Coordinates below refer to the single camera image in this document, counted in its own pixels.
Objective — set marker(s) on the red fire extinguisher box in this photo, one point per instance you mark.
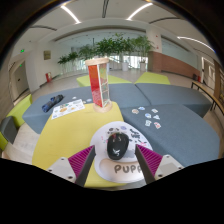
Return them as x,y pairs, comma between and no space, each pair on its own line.
48,77

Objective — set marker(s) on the long grey upholstered bench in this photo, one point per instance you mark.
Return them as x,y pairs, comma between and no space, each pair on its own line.
33,116

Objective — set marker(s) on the green exit sign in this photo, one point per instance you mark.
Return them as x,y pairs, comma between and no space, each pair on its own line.
22,50

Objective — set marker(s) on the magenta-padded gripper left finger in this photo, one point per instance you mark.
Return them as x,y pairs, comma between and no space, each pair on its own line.
80,161

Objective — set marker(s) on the black computer mouse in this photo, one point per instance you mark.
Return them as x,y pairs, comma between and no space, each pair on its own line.
117,146

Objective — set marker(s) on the small printed sticker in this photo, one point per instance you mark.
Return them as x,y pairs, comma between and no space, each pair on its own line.
154,110
157,125
141,108
148,123
156,117
148,115
135,111

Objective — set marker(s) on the strip ceiling lights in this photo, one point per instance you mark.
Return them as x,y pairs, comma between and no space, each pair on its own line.
70,14

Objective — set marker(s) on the brown wall plaque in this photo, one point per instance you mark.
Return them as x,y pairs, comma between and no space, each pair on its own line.
47,55

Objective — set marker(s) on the round white printed mouse pad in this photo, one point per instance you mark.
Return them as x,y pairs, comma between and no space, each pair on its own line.
110,170

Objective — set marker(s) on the white printed sticker sheet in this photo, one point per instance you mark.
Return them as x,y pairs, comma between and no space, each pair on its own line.
68,109

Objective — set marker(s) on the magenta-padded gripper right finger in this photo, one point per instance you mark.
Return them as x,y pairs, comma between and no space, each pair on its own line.
150,160

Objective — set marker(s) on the row of potted plants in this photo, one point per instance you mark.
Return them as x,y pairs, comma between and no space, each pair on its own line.
110,45

